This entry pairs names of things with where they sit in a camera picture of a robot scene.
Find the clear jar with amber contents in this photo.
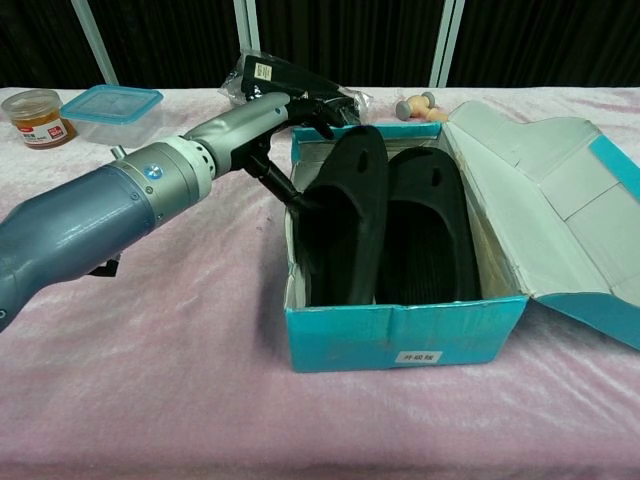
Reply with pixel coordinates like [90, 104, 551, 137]
[1, 88, 78, 151]

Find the clear container with blue lid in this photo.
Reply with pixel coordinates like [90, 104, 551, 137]
[60, 84, 165, 149]

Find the small beige toy figure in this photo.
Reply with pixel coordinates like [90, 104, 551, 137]
[396, 92, 452, 123]

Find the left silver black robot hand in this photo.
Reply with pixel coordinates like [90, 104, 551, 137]
[187, 92, 347, 212]

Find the black curtain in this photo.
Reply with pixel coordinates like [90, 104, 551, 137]
[0, 0, 640, 91]

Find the plastic bag of black socks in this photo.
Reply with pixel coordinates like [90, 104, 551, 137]
[218, 48, 374, 129]

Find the teal cardboard shoe box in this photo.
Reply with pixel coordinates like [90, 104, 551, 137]
[283, 101, 640, 374]

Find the black foam slipper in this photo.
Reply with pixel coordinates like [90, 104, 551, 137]
[293, 125, 391, 307]
[374, 147, 483, 305]

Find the pink velvet tablecloth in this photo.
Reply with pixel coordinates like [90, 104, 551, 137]
[0, 85, 640, 480]

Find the white metal frame post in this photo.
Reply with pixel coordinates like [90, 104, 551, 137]
[233, 0, 260, 57]
[69, 0, 120, 86]
[430, 0, 470, 89]

